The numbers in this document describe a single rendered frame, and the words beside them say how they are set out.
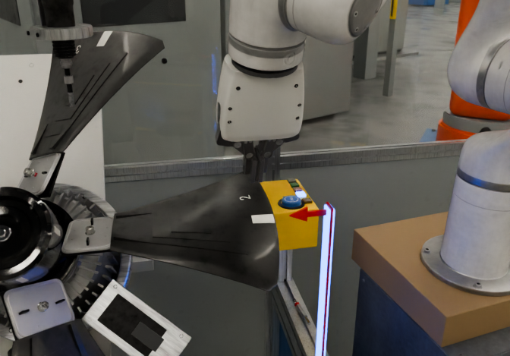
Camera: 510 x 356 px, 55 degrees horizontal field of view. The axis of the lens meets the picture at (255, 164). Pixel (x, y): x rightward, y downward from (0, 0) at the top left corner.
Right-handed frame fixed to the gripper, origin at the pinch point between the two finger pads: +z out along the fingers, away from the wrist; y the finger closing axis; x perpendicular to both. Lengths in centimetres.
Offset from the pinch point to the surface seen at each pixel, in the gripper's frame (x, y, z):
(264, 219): 0.6, -2.0, 10.0
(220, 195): -6.0, 3.3, 10.6
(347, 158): -61, -47, 51
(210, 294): -49, -3, 94
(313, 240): -15.5, -18.5, 34.5
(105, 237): 0.3, 20.2, 10.6
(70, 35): -6.6, 21.1, -15.6
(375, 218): -54, -58, 72
